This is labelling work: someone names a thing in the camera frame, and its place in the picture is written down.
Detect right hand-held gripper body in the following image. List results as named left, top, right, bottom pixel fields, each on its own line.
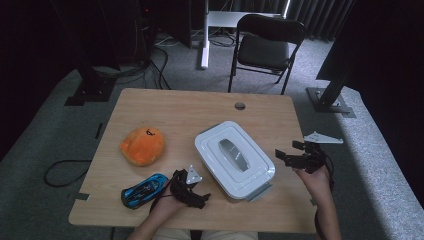
left=292, top=131, right=345, bottom=175

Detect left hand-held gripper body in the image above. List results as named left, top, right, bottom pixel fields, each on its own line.
left=169, top=164, right=204, bottom=205

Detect blue toy car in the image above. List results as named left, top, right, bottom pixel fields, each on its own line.
left=120, top=172, right=170, bottom=210

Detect grey transparent storage container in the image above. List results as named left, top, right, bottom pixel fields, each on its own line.
left=199, top=123, right=274, bottom=203

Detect white container lid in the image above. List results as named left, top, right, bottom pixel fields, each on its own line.
left=194, top=120, right=277, bottom=201

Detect orange plush toy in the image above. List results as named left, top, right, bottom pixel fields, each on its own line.
left=119, top=126, right=166, bottom=167

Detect person's left hand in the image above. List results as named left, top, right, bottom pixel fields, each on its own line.
left=150, top=189, right=188, bottom=218

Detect person's right hand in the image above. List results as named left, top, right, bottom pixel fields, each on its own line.
left=293, top=164, right=333, bottom=202

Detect person's beige shorts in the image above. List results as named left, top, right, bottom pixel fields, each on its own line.
left=151, top=229, right=260, bottom=240

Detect black stand with grey base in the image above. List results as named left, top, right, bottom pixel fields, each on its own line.
left=306, top=64, right=357, bottom=119

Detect black folding chair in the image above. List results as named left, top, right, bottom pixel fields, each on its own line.
left=227, top=13, right=307, bottom=96

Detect grey curtain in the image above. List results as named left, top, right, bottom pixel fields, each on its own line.
left=213, top=0, right=355, bottom=42

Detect black stand with square base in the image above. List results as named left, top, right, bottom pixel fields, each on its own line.
left=49, top=0, right=118, bottom=107

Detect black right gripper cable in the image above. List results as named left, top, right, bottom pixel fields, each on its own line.
left=313, top=153, right=336, bottom=240

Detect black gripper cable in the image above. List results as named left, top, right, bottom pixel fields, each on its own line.
left=148, top=173, right=178, bottom=213
left=313, top=153, right=336, bottom=240

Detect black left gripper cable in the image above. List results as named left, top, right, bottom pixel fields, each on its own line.
left=148, top=173, right=178, bottom=213

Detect black looped floor cable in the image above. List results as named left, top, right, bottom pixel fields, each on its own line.
left=43, top=158, right=93, bottom=188

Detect black floor cable bundle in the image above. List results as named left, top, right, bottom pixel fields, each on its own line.
left=92, top=33, right=173, bottom=91

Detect white desk frame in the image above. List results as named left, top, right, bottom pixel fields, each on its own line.
left=199, top=0, right=292, bottom=71

